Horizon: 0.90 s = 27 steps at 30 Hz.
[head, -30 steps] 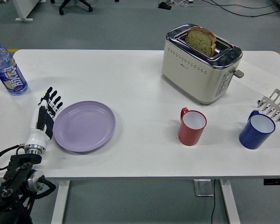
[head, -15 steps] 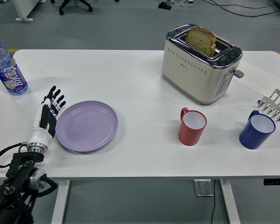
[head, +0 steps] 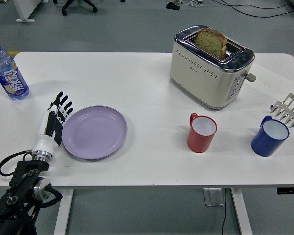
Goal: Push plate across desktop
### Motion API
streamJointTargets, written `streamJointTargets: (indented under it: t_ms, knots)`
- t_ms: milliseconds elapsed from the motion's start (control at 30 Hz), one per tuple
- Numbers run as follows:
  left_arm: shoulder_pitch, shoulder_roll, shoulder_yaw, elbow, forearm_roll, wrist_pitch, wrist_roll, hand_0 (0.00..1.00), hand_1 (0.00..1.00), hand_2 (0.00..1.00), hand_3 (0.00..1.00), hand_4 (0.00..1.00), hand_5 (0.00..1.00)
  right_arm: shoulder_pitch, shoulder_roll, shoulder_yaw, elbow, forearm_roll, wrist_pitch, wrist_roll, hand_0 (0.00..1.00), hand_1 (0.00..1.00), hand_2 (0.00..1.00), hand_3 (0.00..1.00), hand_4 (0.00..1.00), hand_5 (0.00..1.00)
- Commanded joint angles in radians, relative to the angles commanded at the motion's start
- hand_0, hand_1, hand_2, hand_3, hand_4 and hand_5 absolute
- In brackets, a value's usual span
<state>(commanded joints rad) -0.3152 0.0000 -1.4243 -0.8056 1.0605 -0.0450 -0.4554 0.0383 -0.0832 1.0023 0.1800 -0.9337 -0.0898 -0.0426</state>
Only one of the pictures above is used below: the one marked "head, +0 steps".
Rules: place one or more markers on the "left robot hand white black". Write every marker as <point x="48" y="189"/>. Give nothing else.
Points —
<point x="45" y="143"/>

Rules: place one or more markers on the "purple plate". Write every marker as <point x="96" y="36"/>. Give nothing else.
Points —
<point x="94" y="132"/>

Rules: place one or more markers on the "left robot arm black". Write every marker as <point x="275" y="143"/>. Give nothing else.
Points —
<point x="14" y="195"/>

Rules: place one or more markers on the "blue drink bottle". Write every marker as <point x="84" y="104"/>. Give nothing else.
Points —
<point x="12" y="78"/>

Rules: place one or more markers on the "white table leg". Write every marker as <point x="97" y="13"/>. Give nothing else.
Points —
<point x="241" y="213"/>
<point x="65" y="215"/>

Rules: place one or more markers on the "white desk foot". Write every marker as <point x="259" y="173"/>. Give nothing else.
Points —
<point x="25" y="14"/>

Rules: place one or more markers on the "black office chair base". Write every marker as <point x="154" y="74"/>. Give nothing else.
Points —
<point x="74" y="5"/>

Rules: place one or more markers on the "red mug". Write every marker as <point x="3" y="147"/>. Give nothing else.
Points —
<point x="198" y="142"/>

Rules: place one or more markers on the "cream steel toaster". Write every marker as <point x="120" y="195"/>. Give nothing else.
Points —
<point x="201" y="80"/>

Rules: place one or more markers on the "silver metal floor box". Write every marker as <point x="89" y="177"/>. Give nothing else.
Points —
<point x="212" y="197"/>

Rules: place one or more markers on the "black floor device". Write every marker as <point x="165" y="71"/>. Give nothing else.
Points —
<point x="172" y="5"/>

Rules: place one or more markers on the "large brown bread slice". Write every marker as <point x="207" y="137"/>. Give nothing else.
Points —
<point x="208" y="42"/>

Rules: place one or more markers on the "pale bread slice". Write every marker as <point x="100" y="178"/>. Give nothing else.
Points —
<point x="224" y="52"/>

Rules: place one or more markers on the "blue mug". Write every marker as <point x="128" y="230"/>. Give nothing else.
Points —
<point x="262" y="144"/>

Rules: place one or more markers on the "white paper sheet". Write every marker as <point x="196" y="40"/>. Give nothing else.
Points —
<point x="272" y="78"/>

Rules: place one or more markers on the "black table control panel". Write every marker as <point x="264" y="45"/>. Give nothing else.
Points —
<point x="290" y="191"/>

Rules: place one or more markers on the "silver metal toast rack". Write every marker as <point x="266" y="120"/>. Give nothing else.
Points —
<point x="292" y="105"/>

